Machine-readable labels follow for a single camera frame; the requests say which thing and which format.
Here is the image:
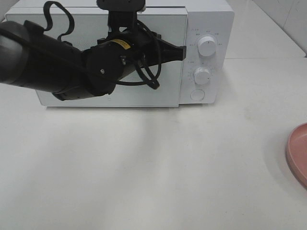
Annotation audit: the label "round white door button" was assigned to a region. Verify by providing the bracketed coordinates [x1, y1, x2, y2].
[190, 89, 205, 101]

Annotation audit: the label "white microwave oven body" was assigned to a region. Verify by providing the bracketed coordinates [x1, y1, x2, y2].
[5, 0, 235, 107]

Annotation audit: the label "white microwave knob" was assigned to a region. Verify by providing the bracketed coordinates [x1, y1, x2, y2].
[197, 35, 217, 57]
[193, 68, 211, 85]

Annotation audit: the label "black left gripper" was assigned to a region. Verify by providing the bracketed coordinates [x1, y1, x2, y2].
[97, 26, 187, 69]

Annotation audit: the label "pink round plate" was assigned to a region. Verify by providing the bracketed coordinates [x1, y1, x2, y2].
[286, 123, 307, 189]

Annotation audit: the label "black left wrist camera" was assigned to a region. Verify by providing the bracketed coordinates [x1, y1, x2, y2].
[96, 0, 146, 34]

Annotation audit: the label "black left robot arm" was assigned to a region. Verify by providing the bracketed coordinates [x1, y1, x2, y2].
[0, 21, 186, 101]

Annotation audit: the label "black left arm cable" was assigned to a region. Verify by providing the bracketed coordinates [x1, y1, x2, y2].
[43, 0, 162, 91]

